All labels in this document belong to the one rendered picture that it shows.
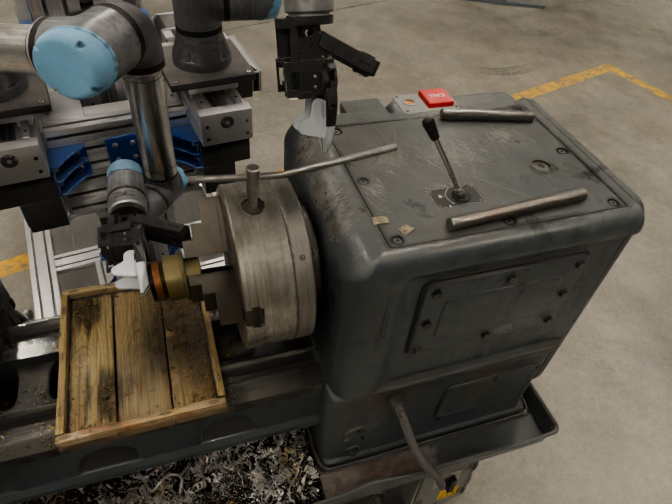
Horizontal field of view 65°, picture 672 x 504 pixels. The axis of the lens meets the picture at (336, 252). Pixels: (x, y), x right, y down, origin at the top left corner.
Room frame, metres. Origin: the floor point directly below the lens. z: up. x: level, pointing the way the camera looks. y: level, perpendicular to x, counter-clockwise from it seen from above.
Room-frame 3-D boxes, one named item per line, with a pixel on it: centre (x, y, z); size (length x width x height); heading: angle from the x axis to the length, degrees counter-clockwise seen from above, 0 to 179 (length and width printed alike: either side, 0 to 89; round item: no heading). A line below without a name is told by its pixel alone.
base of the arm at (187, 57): (1.33, 0.41, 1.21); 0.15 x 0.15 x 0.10
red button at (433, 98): (1.07, -0.18, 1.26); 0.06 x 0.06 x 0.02; 22
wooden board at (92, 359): (0.60, 0.38, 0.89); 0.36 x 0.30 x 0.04; 22
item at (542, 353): (0.87, -0.21, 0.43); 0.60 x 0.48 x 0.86; 112
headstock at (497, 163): (0.87, -0.22, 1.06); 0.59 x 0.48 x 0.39; 112
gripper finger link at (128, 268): (0.61, 0.36, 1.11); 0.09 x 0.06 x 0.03; 22
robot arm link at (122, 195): (0.78, 0.43, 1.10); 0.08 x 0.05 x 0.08; 112
